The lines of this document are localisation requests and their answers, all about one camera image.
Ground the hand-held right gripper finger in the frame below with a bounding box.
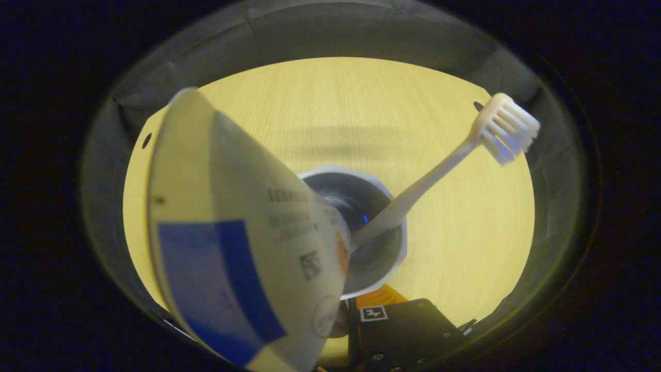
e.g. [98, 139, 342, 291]
[348, 284, 463, 372]

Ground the white cup with wooden handle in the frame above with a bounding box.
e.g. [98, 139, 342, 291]
[297, 165, 408, 301]

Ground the beige toothbrush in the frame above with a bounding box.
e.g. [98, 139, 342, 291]
[350, 92, 541, 253]

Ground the white toothpaste tube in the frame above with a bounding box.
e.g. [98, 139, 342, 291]
[146, 87, 353, 372]

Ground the wooden desktop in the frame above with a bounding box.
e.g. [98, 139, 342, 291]
[122, 57, 536, 362]

